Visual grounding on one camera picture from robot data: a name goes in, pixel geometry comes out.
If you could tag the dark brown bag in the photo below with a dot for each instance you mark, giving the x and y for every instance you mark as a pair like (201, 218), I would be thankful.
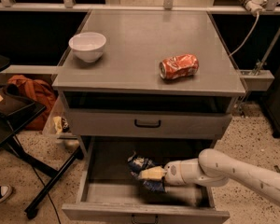
(12, 103)

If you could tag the white power strip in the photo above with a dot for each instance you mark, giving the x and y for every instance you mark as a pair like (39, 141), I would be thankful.
(253, 6)

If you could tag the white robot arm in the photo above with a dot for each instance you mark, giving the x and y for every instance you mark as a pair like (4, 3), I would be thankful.
(213, 168)

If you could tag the orange backpack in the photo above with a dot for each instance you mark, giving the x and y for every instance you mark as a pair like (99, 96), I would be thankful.
(40, 91)

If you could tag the crushed red soda can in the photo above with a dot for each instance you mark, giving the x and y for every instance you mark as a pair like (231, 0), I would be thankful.
(179, 66)

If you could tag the closed grey upper drawer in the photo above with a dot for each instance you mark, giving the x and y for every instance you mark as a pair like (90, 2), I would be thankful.
(148, 124)

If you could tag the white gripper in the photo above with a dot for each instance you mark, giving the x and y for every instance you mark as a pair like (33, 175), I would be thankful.
(174, 174)

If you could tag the open grey lower drawer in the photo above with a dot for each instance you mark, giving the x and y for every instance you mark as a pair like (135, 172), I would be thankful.
(109, 194)

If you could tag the grey drawer cabinet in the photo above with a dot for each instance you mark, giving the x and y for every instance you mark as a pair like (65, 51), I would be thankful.
(127, 76)

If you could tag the black folding stand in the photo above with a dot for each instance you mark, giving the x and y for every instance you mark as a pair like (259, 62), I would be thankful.
(9, 127)

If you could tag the white bowl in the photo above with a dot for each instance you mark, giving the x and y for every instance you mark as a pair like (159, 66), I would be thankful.
(88, 47)

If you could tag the clear plastic snack bin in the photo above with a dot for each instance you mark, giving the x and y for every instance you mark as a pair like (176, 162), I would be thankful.
(55, 126)

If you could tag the blue chip bag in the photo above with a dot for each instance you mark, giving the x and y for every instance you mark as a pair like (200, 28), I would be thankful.
(137, 164)

